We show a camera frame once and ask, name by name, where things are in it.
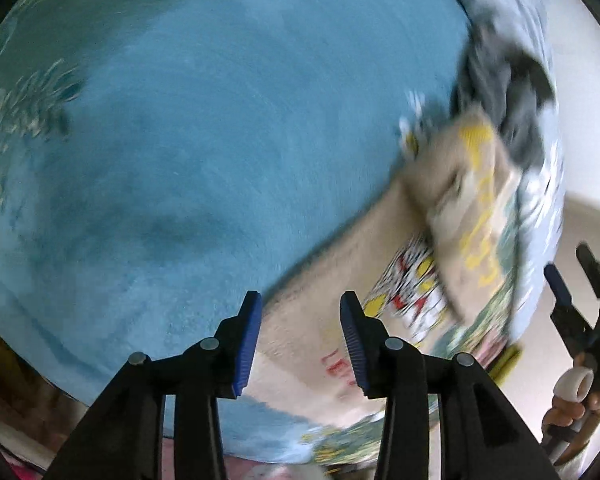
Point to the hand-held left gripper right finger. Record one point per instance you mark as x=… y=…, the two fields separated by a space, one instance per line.
x=354 y=347

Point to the blue printed blanket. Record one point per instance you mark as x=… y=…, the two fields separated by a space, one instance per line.
x=190 y=150

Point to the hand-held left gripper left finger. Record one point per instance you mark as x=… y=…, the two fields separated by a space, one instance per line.
x=246 y=345

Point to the beige printed t-shirt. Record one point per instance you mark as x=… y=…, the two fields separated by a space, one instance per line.
x=310 y=320

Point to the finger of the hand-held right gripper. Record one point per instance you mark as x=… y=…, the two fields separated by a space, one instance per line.
x=559 y=287
x=594 y=267

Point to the person's right hand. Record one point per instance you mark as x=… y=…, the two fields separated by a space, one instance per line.
x=562 y=417

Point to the dark grey garment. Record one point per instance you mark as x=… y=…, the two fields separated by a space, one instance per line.
x=500 y=85

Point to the pink cloth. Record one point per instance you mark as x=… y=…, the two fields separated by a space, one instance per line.
x=260 y=470

